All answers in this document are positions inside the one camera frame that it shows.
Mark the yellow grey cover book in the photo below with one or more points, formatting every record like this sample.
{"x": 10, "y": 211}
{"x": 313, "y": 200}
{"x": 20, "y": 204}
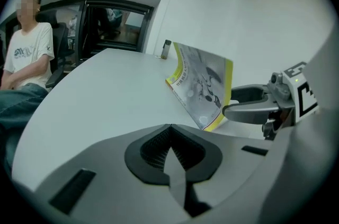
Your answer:
{"x": 204, "y": 85}

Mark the black window frame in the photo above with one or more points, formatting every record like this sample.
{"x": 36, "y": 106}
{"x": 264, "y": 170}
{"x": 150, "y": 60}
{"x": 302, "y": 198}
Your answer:
{"x": 144, "y": 29}

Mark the black office chair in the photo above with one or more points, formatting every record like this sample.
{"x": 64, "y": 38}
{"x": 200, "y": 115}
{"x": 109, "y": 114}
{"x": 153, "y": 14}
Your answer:
{"x": 62, "y": 40}

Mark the grey lighter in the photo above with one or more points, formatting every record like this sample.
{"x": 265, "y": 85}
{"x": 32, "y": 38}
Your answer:
{"x": 166, "y": 49}

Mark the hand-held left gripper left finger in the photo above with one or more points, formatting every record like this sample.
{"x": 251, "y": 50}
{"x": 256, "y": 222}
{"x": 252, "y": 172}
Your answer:
{"x": 106, "y": 164}

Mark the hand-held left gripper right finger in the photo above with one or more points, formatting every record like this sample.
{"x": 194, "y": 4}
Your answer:
{"x": 238, "y": 164}

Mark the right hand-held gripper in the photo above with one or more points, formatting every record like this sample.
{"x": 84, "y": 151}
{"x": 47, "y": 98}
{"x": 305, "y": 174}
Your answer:
{"x": 294, "y": 90}

